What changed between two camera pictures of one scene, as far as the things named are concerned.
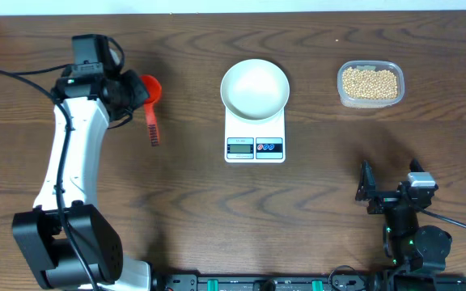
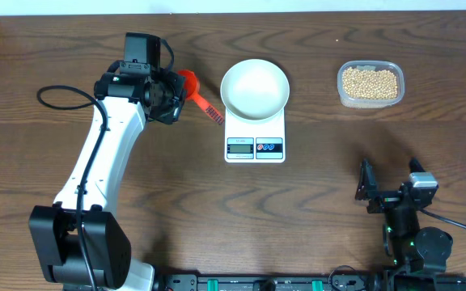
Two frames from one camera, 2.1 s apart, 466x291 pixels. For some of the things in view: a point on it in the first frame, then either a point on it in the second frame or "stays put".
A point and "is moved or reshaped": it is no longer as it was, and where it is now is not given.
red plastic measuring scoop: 154,90 is moved or reshaped
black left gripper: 140,94 → 177,82
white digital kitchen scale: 247,141 stays put
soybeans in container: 370,84 stays put
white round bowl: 255,89 stays put
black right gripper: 383,200 stays put
